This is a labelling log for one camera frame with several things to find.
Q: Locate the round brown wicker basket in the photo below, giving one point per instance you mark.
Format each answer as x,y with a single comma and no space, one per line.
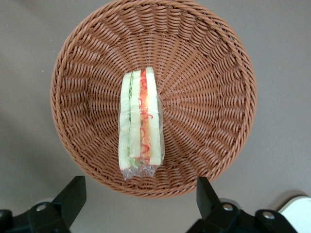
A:
206,97

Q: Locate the triangle sandwich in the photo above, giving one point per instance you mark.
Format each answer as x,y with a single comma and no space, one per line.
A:
136,126

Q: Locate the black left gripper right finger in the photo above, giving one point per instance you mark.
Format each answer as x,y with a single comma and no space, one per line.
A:
218,218

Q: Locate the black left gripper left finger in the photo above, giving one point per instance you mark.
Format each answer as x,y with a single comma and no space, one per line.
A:
60,208

